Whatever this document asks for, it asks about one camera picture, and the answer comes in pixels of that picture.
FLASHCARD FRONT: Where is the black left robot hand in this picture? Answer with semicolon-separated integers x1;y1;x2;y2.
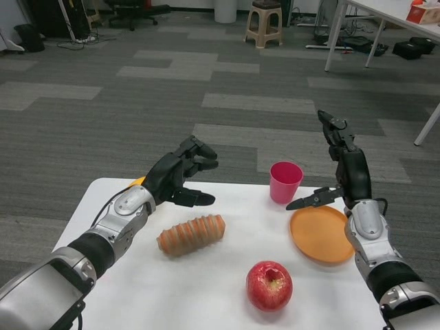
142;135;219;208

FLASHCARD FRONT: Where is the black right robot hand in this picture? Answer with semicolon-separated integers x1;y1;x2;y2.
285;109;374;211

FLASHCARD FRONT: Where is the orange striped bread loaf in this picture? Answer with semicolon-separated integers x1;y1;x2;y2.
157;214;227;256

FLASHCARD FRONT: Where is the orange plastic plate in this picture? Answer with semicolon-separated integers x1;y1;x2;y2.
289;205;356;266

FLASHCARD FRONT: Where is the pink plastic cup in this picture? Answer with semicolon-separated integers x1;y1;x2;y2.
269;162;305;205

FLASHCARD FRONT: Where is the white slanted table leg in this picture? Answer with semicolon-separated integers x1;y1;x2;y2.
413;102;440;147

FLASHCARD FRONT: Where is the flat black laptop bag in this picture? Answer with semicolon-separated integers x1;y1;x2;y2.
343;36;373;52

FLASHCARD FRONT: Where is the black equipment case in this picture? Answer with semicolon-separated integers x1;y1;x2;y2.
392;36;437;61

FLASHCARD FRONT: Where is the red apple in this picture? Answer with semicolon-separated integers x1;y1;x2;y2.
245;260;294;312

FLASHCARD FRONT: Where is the black office chair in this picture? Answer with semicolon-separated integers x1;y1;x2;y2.
104;0;171;32

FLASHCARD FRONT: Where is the white office desk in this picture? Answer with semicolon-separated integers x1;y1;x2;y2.
324;0;440;72

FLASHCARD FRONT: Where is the orange tissue box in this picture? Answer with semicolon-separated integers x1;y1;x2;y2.
406;3;440;25

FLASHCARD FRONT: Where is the white cylindrical bin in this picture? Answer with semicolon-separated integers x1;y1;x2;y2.
213;0;238;24

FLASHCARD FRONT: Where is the beige plastic stool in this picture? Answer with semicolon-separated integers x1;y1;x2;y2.
244;0;284;49

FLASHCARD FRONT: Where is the black fabric bag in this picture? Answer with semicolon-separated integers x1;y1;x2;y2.
13;23;46;53

